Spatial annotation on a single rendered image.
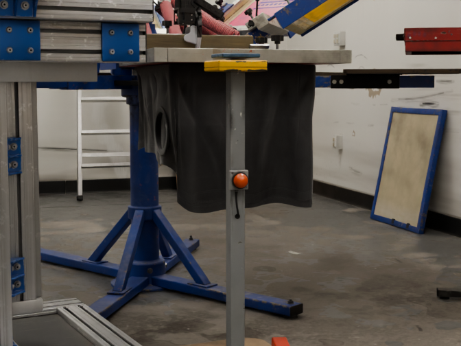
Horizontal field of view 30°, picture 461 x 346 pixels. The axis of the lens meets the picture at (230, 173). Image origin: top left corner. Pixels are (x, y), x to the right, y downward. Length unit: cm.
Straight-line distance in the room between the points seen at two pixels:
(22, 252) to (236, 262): 54
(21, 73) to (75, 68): 13
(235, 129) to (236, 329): 52
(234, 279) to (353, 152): 419
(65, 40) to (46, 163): 513
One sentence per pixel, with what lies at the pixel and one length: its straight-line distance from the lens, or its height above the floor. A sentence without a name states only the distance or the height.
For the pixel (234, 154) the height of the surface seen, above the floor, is 71.
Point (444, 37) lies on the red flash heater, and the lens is 341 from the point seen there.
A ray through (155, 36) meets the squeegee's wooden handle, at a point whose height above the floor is 105.
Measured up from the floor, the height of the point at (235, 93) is 87.
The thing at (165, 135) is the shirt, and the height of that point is 74.
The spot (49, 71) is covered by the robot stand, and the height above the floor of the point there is 92.
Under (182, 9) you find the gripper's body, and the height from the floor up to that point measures 114.
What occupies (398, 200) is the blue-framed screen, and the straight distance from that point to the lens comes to 550.
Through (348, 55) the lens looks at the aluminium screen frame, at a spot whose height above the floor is 98.
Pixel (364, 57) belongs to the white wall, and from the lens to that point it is 621.
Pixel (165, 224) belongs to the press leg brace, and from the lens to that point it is 375.
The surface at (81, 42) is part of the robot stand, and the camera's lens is 197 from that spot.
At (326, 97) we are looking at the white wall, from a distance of 679.
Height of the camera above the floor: 90
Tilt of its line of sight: 6 degrees down
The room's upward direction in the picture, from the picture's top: straight up
